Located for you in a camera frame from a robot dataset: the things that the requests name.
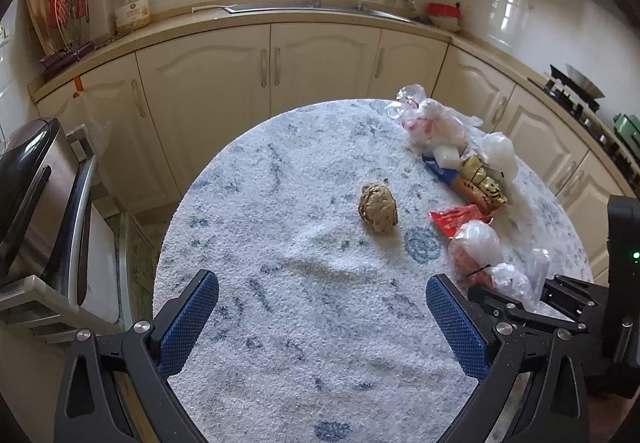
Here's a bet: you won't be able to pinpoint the large clear plastic jar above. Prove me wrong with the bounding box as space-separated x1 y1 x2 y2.
114 0 151 36

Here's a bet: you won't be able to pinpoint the white translucent plastic bag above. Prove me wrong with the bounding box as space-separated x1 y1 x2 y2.
481 132 519 180

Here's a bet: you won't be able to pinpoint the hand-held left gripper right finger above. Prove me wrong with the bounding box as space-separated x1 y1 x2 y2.
425 273 591 443

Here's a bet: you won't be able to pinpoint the wooden cutting board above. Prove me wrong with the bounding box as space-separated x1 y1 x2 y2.
24 0 67 57

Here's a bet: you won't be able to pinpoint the brown paper ball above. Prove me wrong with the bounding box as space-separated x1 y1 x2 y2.
357 182 400 235

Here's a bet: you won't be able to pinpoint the red and white bowl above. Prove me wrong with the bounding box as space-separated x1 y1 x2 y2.
427 2 461 19

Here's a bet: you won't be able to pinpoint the round table with carpet cover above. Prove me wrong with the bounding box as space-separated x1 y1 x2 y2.
152 98 594 443

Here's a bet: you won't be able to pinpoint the orange snack packet blue end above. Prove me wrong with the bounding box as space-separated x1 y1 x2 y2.
422 154 508 217

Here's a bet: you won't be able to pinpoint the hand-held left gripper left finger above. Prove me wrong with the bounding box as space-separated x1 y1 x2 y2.
54 269 221 443

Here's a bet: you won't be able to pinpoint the green electric cooking pot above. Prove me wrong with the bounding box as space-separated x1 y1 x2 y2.
612 112 640 155

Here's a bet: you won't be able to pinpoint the red snack packet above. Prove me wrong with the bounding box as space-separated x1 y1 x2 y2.
430 204 496 240

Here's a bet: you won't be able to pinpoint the black gas stove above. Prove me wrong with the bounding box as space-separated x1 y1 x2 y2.
527 73 640 169

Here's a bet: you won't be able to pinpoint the wire rack with red utensils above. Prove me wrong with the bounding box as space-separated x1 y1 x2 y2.
40 0 97 70

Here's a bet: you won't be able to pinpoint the stainless steel trash bin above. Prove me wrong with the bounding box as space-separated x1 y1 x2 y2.
0 117 122 344

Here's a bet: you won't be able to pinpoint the steel wok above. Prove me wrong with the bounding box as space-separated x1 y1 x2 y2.
565 63 607 100

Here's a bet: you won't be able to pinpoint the cream lower kitchen cabinets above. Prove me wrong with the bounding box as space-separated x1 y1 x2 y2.
27 6 640 285

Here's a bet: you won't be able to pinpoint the clear plastic bag pink contents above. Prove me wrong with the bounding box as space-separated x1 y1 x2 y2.
385 84 482 155

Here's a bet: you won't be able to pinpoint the plastic bag orange contents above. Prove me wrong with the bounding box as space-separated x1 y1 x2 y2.
448 221 504 285

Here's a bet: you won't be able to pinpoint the gold foil wrapper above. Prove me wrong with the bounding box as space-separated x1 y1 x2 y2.
460 154 503 184

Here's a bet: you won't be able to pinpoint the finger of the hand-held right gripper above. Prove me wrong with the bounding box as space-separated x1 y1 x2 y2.
542 274 608 321
467 286 588 335

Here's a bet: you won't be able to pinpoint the stainless steel double sink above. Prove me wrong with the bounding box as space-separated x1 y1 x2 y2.
223 0 417 24

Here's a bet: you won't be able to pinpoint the white foam block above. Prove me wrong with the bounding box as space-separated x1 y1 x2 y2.
432 146 464 172

